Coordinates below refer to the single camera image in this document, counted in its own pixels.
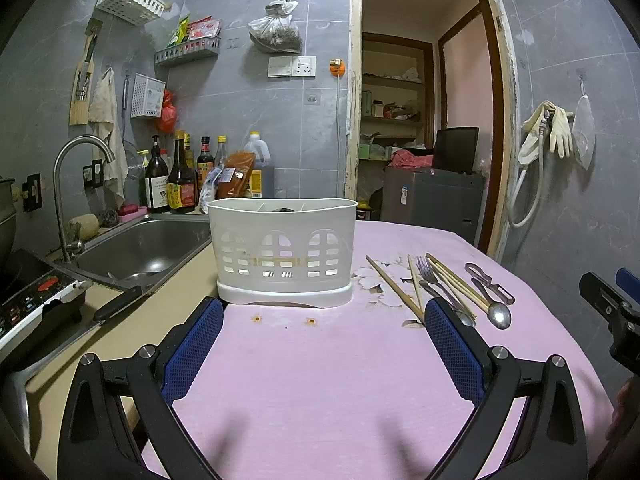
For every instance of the dark cabinet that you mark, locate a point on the dark cabinet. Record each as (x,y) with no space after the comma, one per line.
(433,198)

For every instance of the stainless steel sink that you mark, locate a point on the stainless steel sink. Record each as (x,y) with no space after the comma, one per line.
(145,252)

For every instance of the white wall basket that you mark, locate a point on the white wall basket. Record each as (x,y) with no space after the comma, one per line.
(134,12)

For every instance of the white wall switch socket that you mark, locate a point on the white wall switch socket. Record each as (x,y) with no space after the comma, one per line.
(290,66)

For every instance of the orange spice bag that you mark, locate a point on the orange spice bag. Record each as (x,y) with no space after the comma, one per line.
(233,181)

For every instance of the large oil jug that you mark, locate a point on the large oil jug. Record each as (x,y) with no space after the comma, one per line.
(261,183)

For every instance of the hanging rubber gloves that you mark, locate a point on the hanging rubber gloves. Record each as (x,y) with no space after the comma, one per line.
(559,136)

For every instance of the dark wine bottle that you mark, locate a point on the dark wine bottle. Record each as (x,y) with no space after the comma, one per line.
(155,179)

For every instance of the small sauce bottle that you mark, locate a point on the small sauce bottle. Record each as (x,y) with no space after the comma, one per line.
(205,161)

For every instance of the white plastic utensil caddy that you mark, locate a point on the white plastic utensil caddy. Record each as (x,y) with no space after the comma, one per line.
(290,251)

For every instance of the pink floral table cloth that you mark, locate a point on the pink floral table cloth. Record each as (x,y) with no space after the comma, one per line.
(359,391)

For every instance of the gas stove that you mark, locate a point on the gas stove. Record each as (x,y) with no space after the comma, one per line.
(38,301)

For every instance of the chrome faucet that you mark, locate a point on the chrome faucet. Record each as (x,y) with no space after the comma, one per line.
(61,185)

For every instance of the red plastic bag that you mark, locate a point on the red plastic bag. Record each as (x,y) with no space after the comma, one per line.
(166,122)

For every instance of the soy sauce bottle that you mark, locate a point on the soy sauce bottle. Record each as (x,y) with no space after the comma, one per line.
(181,182)

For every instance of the silver spoon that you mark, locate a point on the silver spoon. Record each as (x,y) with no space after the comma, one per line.
(498,313)

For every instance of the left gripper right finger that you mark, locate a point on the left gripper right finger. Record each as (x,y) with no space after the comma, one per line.
(549,440)

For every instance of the wooden knife holder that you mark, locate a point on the wooden knife holder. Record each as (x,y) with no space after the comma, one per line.
(79,99)

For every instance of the silver fork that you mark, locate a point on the silver fork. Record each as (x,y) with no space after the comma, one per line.
(429,275)

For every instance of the grey wall shelf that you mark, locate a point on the grey wall shelf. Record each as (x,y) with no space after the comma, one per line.
(188,51)

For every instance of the black handled knife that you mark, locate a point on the black handled knife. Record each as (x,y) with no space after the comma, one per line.
(44,348)

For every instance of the hanging beige towel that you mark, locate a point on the hanging beige towel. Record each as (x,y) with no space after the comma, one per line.
(103,118)

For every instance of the hanging plastic bag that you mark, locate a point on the hanging plastic bag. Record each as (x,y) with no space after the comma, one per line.
(276,32)

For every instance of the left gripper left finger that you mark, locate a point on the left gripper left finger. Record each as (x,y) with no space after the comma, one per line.
(96,441)

